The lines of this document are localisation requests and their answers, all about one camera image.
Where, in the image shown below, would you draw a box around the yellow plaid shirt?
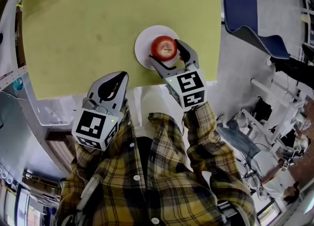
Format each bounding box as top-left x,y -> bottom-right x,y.
55,101 -> 257,226

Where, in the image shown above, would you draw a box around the yellow-green tablecloth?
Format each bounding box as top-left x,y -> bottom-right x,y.
22,0 -> 221,101

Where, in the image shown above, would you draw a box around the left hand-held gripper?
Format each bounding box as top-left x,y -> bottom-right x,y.
71,71 -> 130,152

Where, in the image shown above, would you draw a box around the white shelf rack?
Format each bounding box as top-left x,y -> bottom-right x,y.
294,0 -> 314,47
0,0 -> 29,91

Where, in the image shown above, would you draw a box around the cluttered storage shelf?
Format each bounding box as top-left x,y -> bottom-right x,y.
0,163 -> 62,226

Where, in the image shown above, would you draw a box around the person's left forearm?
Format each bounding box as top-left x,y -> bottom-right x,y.
72,143 -> 106,172

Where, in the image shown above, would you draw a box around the red apple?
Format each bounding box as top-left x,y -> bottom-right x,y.
151,35 -> 178,62

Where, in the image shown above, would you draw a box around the clear plastic storage box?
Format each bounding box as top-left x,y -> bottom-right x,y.
23,77 -> 81,126

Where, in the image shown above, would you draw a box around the white metal frame table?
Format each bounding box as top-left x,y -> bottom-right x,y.
241,77 -> 306,147

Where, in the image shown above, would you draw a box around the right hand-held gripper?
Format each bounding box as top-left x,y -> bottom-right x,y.
148,38 -> 209,110

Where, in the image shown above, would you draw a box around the teal packet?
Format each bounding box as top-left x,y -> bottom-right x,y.
12,79 -> 24,91

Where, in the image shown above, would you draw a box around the person's light trousers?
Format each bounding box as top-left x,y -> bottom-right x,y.
126,84 -> 188,139

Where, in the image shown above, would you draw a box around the person's right forearm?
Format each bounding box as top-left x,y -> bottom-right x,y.
183,101 -> 243,184

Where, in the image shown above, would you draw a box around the dark blue chair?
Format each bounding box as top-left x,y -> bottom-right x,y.
221,0 -> 291,60

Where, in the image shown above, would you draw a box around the white shoulder strap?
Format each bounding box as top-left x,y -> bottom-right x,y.
77,175 -> 101,211

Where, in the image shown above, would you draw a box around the black bag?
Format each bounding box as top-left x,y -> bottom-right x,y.
254,97 -> 272,121

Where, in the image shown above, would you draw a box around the grey desk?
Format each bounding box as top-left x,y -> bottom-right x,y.
0,90 -> 64,179

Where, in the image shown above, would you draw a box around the brown cardboard box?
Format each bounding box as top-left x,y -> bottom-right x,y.
14,6 -> 27,68

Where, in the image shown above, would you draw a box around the white round plate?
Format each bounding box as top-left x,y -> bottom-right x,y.
134,25 -> 182,71

